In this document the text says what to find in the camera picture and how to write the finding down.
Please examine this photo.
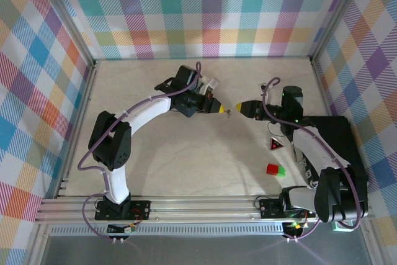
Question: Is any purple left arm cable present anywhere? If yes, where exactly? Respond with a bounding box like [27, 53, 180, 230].
[77, 61, 204, 244]

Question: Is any black box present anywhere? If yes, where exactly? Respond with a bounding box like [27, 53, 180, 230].
[302, 115, 370, 218]

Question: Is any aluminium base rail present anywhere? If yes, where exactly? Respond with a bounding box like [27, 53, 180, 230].
[35, 195, 372, 226]

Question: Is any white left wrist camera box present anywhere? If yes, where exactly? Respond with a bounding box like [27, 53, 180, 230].
[200, 77, 221, 95]

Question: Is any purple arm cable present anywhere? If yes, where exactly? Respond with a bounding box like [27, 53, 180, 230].
[77, 61, 204, 244]
[261, 77, 365, 243]

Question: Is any aluminium side rail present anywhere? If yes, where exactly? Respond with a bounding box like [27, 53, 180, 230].
[56, 60, 102, 199]

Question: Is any aluminium frame post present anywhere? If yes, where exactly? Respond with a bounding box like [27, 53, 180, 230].
[35, 0, 97, 66]
[310, 0, 372, 63]

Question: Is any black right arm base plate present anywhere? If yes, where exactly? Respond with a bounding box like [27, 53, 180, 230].
[259, 197, 313, 220]

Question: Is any perforated grey cable tray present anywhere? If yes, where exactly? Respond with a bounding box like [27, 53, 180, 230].
[48, 225, 291, 238]

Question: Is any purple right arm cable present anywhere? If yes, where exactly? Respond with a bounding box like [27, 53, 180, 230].
[261, 77, 365, 243]

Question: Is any red triangle toy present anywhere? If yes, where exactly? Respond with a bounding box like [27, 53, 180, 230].
[268, 137, 285, 151]

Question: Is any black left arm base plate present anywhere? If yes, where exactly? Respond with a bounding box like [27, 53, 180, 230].
[94, 199, 152, 222]

